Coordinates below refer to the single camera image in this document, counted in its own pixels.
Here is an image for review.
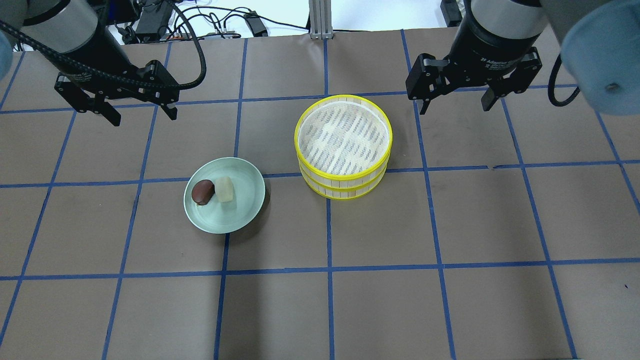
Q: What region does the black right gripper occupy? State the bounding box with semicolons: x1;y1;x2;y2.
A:
406;20;542;116

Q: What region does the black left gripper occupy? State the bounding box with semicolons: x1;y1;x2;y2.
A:
54;60;179;127

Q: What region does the white bun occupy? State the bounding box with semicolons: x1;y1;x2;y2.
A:
214;176;234;204

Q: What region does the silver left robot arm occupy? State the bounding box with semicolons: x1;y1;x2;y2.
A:
1;0;179;126

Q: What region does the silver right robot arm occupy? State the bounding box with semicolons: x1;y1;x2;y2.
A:
406;0;640;116

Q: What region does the brown bun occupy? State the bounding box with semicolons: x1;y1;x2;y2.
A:
190;178;216;207

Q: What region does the light green plate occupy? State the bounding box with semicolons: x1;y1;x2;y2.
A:
183;157;266;234

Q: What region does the black power adapter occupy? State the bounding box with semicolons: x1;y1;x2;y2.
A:
242;11;269;38

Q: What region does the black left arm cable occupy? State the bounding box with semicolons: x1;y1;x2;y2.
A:
0;0;208;92

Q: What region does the aluminium frame post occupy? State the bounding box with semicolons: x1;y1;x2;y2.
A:
308;0;334;40

